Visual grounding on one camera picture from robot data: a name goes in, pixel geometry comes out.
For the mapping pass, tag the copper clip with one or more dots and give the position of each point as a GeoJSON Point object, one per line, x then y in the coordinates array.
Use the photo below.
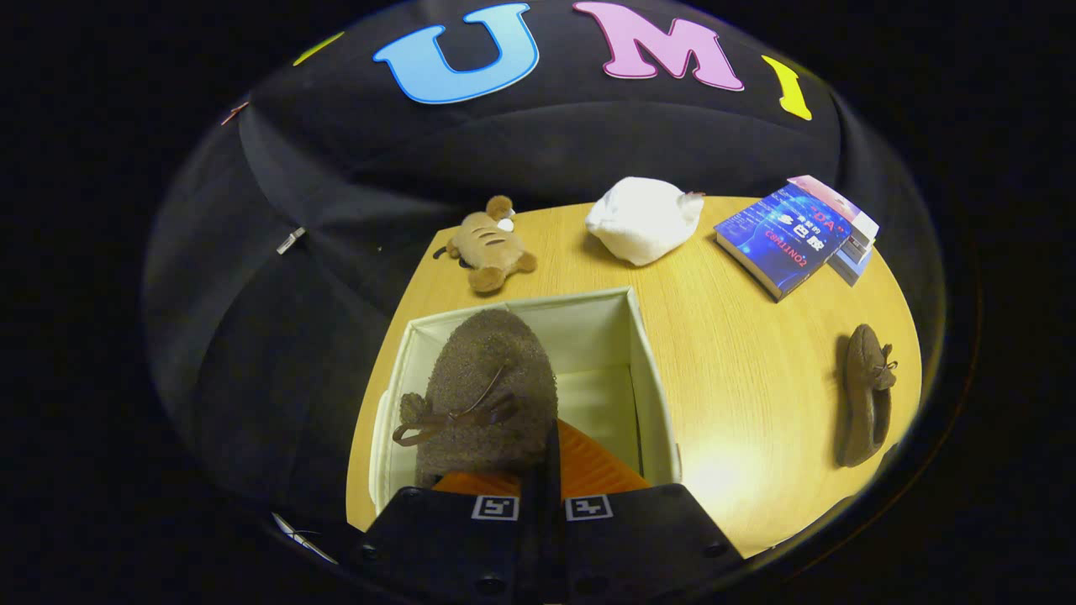
{"type": "Point", "coordinates": [234, 112]}

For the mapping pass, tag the cream fabric storage box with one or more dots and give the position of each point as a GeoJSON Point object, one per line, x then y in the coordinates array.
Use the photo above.
{"type": "Point", "coordinates": [605, 344]}

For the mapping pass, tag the white clip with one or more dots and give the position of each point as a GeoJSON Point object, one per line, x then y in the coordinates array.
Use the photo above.
{"type": "Point", "coordinates": [291, 240]}

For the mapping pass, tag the black backdrop cloth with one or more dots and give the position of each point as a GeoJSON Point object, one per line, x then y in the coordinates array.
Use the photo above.
{"type": "Point", "coordinates": [521, 143]}

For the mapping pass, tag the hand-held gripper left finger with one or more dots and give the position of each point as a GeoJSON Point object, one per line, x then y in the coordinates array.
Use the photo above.
{"type": "Point", "coordinates": [445, 546]}

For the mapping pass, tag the pale blue book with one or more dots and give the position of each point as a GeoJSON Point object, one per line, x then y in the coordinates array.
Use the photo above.
{"type": "Point", "coordinates": [851, 260]}

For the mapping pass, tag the brown striped plush toy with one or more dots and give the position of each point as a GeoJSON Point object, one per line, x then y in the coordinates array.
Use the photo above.
{"type": "Point", "coordinates": [492, 244]}

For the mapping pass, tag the pink book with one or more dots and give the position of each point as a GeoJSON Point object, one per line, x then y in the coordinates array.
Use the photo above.
{"type": "Point", "coordinates": [841, 206]}

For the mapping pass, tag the white plush toy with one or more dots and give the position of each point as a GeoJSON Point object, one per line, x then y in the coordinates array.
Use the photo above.
{"type": "Point", "coordinates": [643, 220]}

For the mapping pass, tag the brown fuzzy moccasin shoe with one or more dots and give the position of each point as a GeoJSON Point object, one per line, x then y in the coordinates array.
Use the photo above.
{"type": "Point", "coordinates": [496, 378]}
{"type": "Point", "coordinates": [866, 395]}

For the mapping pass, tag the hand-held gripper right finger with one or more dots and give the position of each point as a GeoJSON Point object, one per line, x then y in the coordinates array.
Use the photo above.
{"type": "Point", "coordinates": [647, 538]}

